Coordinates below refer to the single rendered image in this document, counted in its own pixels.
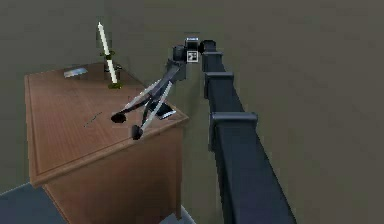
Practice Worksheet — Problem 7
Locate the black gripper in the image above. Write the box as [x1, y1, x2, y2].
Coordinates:
[110, 44, 188, 141]

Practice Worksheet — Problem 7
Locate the silver flat card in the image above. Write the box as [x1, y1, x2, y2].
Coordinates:
[63, 67, 89, 79]

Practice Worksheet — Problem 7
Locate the thin dark pencil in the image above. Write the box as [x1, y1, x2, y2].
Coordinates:
[83, 111, 104, 128]

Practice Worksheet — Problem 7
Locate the brown wooden desk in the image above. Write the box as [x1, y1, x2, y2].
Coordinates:
[24, 62, 190, 224]

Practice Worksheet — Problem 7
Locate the white candle in green holder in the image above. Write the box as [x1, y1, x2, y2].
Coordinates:
[96, 21, 124, 90]

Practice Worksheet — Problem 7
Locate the black cellphone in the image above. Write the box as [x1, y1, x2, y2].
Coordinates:
[146, 100, 178, 120]

